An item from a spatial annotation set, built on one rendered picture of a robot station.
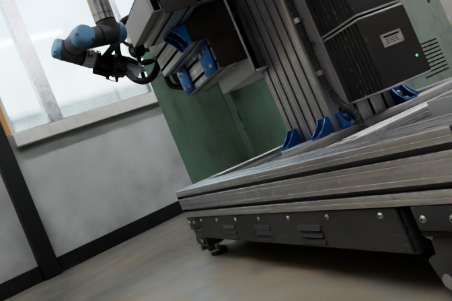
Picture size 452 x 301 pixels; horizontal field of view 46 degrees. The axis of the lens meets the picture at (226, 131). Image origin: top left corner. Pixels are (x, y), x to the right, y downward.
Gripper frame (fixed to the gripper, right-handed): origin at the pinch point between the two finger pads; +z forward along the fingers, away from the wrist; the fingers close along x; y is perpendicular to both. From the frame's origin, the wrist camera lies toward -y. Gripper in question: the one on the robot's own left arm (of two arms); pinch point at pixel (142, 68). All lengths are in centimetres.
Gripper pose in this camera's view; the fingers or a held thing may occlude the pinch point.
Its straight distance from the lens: 211.8
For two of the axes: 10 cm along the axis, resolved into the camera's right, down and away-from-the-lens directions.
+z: 8.1, 2.0, 5.5
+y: 0.2, 9.3, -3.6
